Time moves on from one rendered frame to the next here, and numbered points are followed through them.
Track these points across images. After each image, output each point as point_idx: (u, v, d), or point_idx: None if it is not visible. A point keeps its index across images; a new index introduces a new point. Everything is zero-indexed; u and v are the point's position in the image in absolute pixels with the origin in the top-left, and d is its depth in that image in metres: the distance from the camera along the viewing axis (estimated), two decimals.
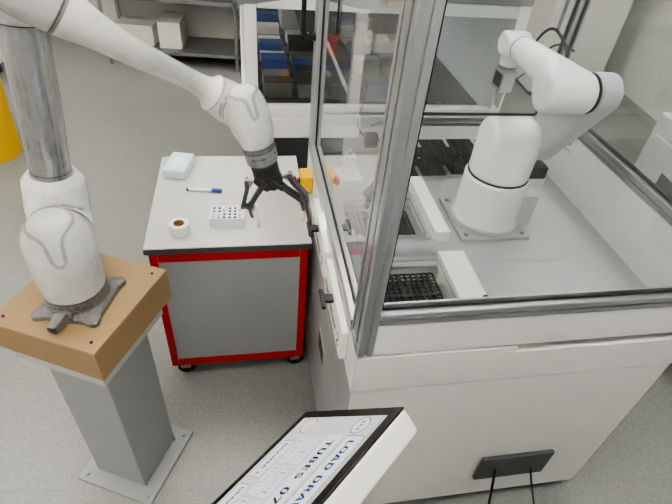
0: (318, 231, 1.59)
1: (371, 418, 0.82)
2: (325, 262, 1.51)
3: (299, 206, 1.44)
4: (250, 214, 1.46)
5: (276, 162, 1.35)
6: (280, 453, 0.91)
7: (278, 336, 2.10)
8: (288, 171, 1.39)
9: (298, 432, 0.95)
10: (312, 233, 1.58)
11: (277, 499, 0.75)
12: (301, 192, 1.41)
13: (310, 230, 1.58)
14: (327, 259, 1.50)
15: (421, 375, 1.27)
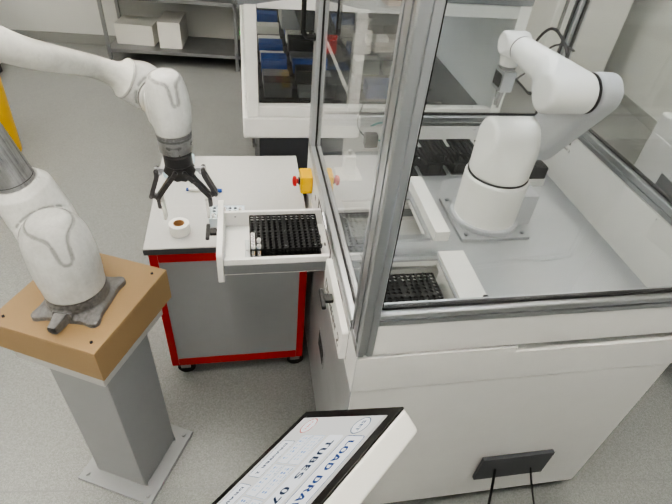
0: (216, 234, 1.54)
1: (371, 418, 0.82)
2: (218, 267, 1.45)
3: (207, 202, 1.42)
4: (158, 205, 1.41)
5: (190, 153, 1.32)
6: (280, 453, 0.91)
7: (278, 336, 2.10)
8: (202, 164, 1.37)
9: (298, 432, 0.95)
10: (209, 236, 1.52)
11: (277, 499, 0.75)
12: (211, 188, 1.40)
13: (207, 233, 1.52)
14: (220, 264, 1.45)
15: (421, 375, 1.27)
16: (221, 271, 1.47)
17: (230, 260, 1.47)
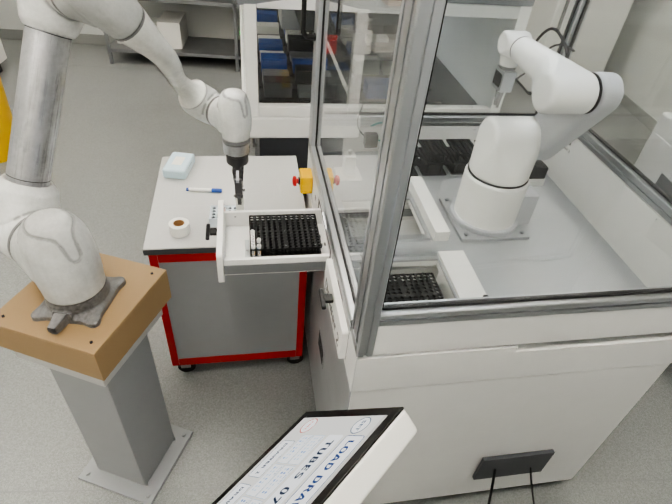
0: (216, 234, 1.54)
1: (371, 418, 0.82)
2: (218, 267, 1.45)
3: (243, 194, 1.79)
4: (241, 201, 1.77)
5: None
6: (280, 453, 0.91)
7: (278, 336, 2.10)
8: None
9: (298, 432, 0.95)
10: (209, 236, 1.52)
11: (277, 499, 0.75)
12: None
13: (207, 233, 1.52)
14: (220, 264, 1.45)
15: (421, 375, 1.27)
16: (221, 271, 1.47)
17: (230, 260, 1.47)
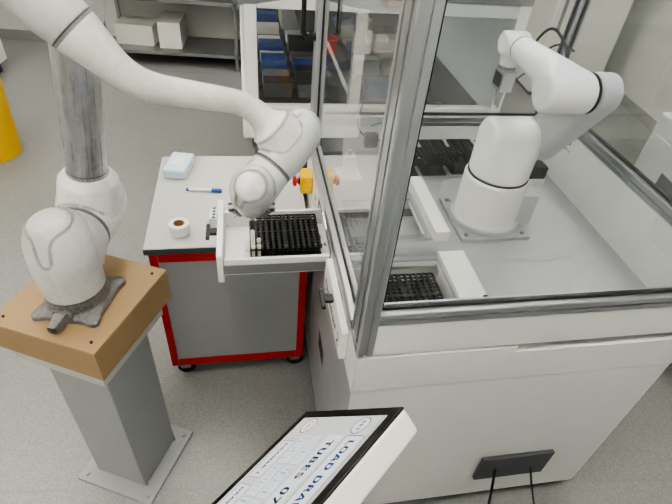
0: (216, 234, 1.54)
1: (371, 418, 0.82)
2: (218, 267, 1.45)
3: (255, 218, 1.46)
4: None
5: None
6: (280, 453, 0.91)
7: (278, 336, 2.10)
8: (273, 203, 1.36)
9: (298, 432, 0.95)
10: (209, 236, 1.52)
11: (277, 499, 0.75)
12: (266, 214, 1.42)
13: (207, 233, 1.52)
14: (220, 264, 1.45)
15: (421, 375, 1.27)
16: (221, 271, 1.47)
17: (230, 260, 1.47)
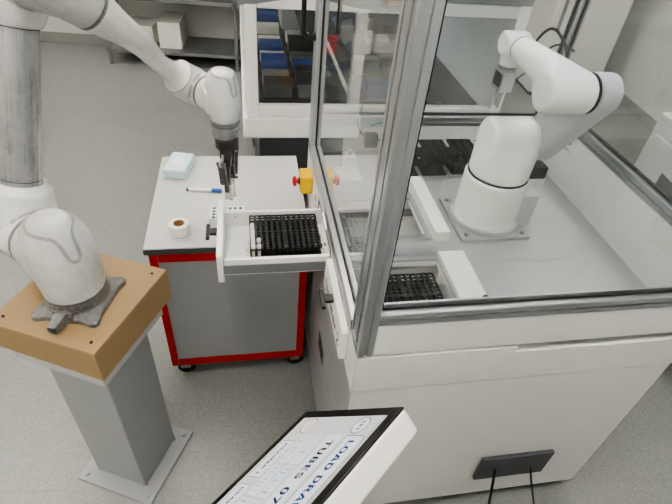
0: (216, 234, 1.54)
1: (371, 418, 0.82)
2: (218, 267, 1.45)
3: (235, 181, 1.70)
4: (228, 189, 1.68)
5: None
6: (280, 453, 0.91)
7: (278, 336, 2.10)
8: None
9: (298, 432, 0.95)
10: (209, 236, 1.52)
11: (277, 499, 0.75)
12: (237, 165, 1.69)
13: (207, 233, 1.52)
14: (220, 264, 1.45)
15: (421, 375, 1.27)
16: (221, 271, 1.47)
17: (230, 260, 1.47)
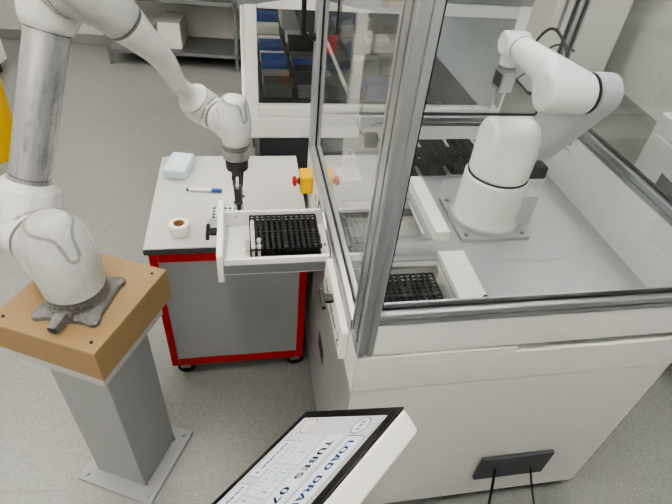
0: (216, 234, 1.54)
1: (371, 418, 0.82)
2: (218, 267, 1.45)
3: (243, 200, 1.76)
4: (241, 208, 1.74)
5: None
6: (280, 453, 0.91)
7: (278, 336, 2.10)
8: None
9: (298, 432, 0.95)
10: (209, 236, 1.52)
11: (277, 499, 0.75)
12: None
13: (207, 233, 1.52)
14: (220, 264, 1.45)
15: (421, 375, 1.27)
16: (221, 271, 1.47)
17: (230, 260, 1.47)
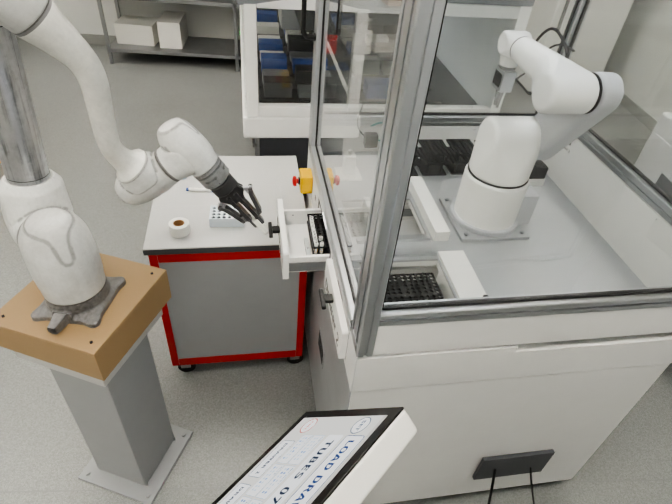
0: (279, 232, 1.57)
1: (371, 418, 0.82)
2: (284, 264, 1.49)
3: (257, 221, 1.53)
4: (253, 225, 1.54)
5: (229, 175, 1.42)
6: (280, 453, 0.91)
7: (278, 336, 2.10)
8: (249, 184, 1.46)
9: (298, 432, 0.95)
10: (272, 234, 1.56)
11: (277, 499, 0.75)
12: (256, 205, 1.49)
13: (271, 231, 1.56)
14: (286, 261, 1.48)
15: (421, 375, 1.27)
16: (286, 268, 1.50)
17: (295, 257, 1.50)
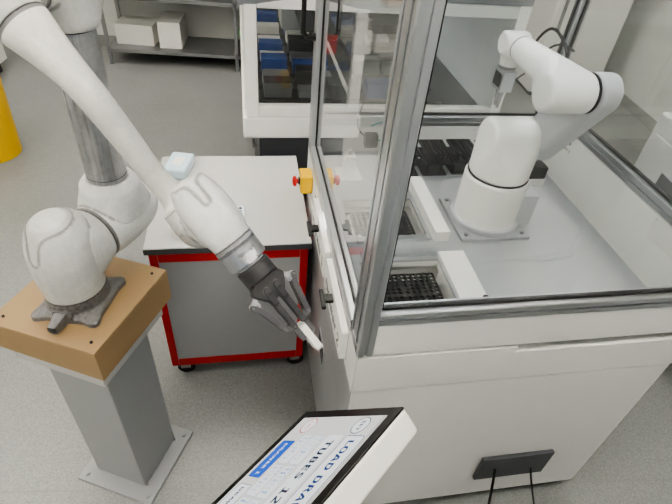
0: (318, 231, 1.59)
1: (371, 418, 0.82)
2: (325, 262, 1.51)
3: (306, 326, 1.05)
4: (300, 336, 1.05)
5: (265, 254, 1.03)
6: (280, 453, 0.91)
7: (278, 336, 2.10)
8: (289, 270, 1.07)
9: (298, 432, 0.95)
10: (312, 233, 1.58)
11: (277, 499, 0.75)
12: (304, 299, 1.05)
13: (310, 230, 1.58)
14: (327, 259, 1.50)
15: (421, 375, 1.27)
16: None
17: None
